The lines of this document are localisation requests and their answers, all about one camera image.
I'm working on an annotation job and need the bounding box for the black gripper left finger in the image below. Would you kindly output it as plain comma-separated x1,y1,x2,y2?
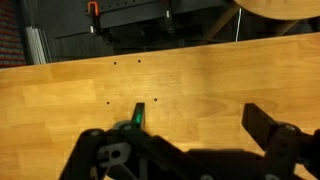
59,102,201,180

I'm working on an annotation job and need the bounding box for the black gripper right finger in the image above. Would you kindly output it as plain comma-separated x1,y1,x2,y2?
241,103,320,180

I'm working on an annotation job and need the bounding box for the small green block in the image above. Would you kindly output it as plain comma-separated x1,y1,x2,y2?
132,111,143,125

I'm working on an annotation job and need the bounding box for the round wooden side table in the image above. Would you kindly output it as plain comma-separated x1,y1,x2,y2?
199,0,320,46

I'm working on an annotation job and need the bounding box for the silver aluminium extrusion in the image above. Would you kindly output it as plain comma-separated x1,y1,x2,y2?
24,26,53,65

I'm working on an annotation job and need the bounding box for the thin white cable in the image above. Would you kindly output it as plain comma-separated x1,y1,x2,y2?
235,8,242,43

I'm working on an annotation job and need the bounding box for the orange-handled clamp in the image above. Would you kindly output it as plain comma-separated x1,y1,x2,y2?
86,0,101,18

